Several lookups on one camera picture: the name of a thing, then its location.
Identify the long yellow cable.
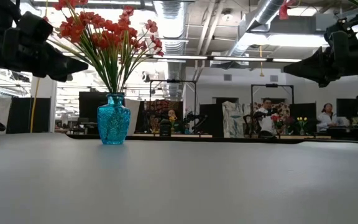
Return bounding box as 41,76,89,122
29,0,49,134

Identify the black metal table frame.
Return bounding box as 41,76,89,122
67,133,358,144

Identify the blue glass vase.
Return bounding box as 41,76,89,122
96,93,131,146

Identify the white and blue cloth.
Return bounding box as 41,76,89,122
222,101,251,138

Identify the black computer monitor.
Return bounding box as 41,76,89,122
336,98,358,118

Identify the black cabinet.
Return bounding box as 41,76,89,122
199,103,225,138

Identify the silver ventilation duct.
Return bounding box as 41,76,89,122
228,0,291,58
154,0,192,97

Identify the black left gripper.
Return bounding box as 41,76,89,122
3,11,89,82

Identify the yellow tulips bouquet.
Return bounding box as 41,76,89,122
296,116,309,134

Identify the black metal stand frame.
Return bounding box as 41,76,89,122
149,79,198,134
250,83,295,138

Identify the black partition panel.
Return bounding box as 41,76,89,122
289,102,317,131
78,91,108,124
6,97,51,134

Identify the long light strip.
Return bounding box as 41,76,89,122
57,49,304,66

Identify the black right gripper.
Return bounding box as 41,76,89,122
283,18,358,88

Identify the patterned dark cloth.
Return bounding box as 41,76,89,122
146,99,180,133

